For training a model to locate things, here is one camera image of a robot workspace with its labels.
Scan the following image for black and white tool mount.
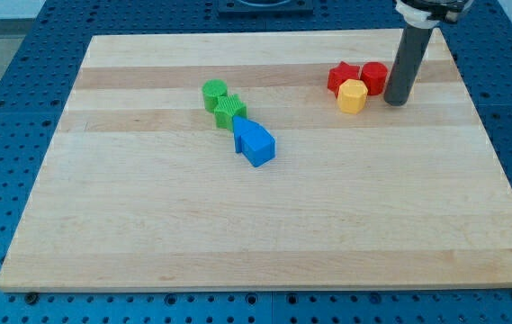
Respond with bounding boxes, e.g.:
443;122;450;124
393;0;474;29

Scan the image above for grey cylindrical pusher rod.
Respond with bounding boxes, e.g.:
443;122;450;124
383;24;432;106

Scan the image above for yellow hexagon block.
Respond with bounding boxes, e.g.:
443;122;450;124
337;79;368;114

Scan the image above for red cylinder block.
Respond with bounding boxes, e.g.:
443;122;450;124
360;62;388;95

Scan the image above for red star block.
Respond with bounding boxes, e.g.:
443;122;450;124
327;61;361;97

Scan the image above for blue cube block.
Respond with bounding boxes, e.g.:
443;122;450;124
240;126;275;167

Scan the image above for blue triangle block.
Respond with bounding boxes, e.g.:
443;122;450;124
232;116;259;153

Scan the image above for green star block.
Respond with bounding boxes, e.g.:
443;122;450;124
213;94;247;131

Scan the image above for green cylinder block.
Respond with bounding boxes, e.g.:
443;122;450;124
202;79;228;113

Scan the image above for light wooden board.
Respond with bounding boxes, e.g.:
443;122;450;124
0;29;512;293

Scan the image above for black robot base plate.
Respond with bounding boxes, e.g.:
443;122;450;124
215;0;314;16

